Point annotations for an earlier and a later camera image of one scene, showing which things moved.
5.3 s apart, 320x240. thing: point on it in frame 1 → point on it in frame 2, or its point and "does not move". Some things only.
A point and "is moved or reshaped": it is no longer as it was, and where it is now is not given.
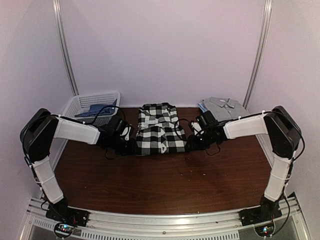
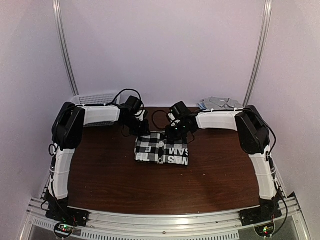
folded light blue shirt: [202, 107] does not move
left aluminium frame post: [61, 39] does not move
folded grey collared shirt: [224, 108] does not move
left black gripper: [131, 149] → [143, 131]
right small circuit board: [265, 230] does not move
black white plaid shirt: [158, 132] is moved or reshaped
